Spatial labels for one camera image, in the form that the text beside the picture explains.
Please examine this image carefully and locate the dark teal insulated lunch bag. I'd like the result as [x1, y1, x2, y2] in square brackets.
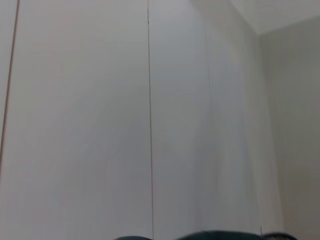
[116, 229, 299, 240]

